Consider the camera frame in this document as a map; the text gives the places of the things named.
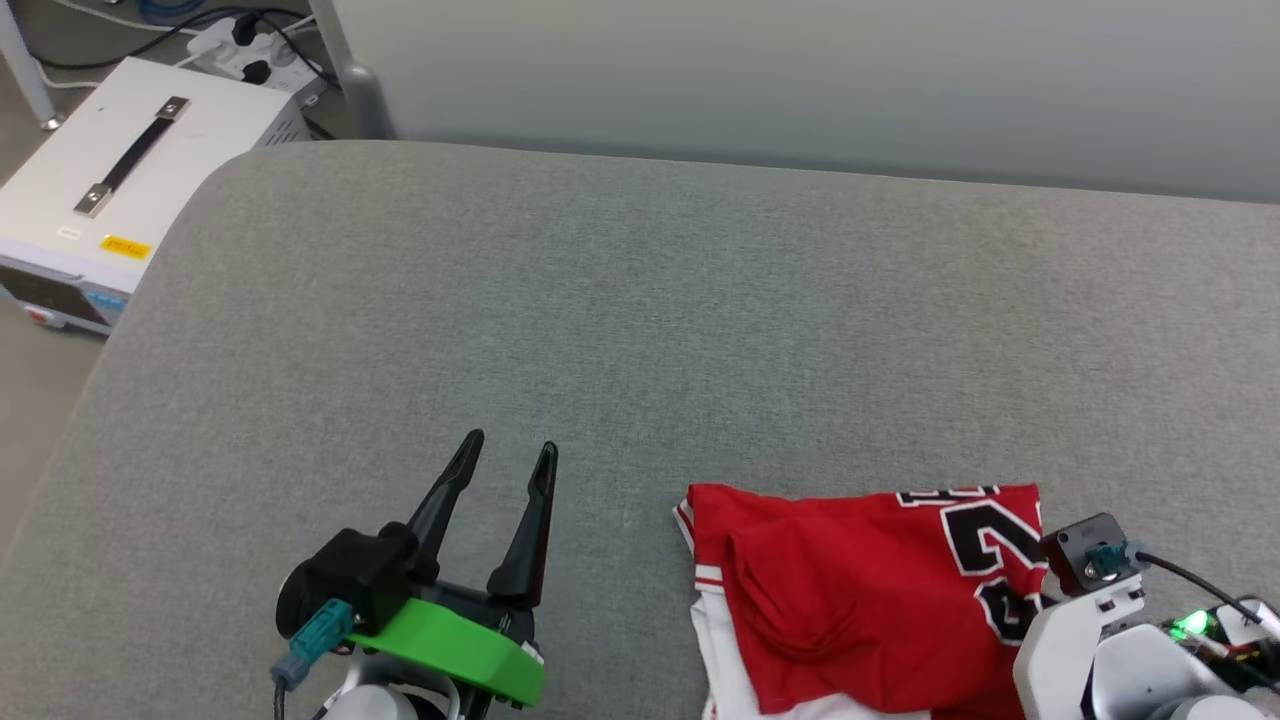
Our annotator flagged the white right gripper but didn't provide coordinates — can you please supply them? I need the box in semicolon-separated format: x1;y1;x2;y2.
1013;575;1147;720

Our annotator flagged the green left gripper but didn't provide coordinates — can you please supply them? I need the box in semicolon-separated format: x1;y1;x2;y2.
345;428;560;711

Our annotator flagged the red basketball jersey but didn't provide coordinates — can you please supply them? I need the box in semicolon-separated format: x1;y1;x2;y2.
672;483;1053;720

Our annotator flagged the grey metal partition leg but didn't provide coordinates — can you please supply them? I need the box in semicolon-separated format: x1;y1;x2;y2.
308;0;398;143

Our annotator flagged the white power strip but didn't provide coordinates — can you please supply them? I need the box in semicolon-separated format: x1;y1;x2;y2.
185;14;331;109

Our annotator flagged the white table leg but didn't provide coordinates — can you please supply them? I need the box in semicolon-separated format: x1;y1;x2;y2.
0;0;63;133

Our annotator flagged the black right camera cable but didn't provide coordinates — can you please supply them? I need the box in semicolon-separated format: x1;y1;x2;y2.
1128;548;1280;629

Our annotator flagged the white box appliance with handle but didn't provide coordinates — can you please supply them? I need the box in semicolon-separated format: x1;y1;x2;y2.
0;57;313;337

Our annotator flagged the black power cable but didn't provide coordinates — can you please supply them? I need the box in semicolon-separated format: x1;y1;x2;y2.
28;8;346;96

